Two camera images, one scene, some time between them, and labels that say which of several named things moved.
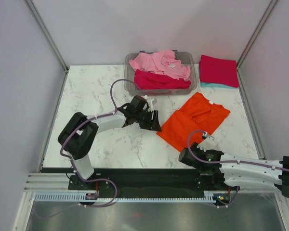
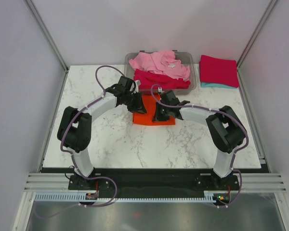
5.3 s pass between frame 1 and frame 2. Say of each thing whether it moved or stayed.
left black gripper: moved
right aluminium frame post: stayed
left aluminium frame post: stayed
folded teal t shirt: stayed
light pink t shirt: stayed
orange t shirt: moved
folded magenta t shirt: stayed
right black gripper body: moved
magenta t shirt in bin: stayed
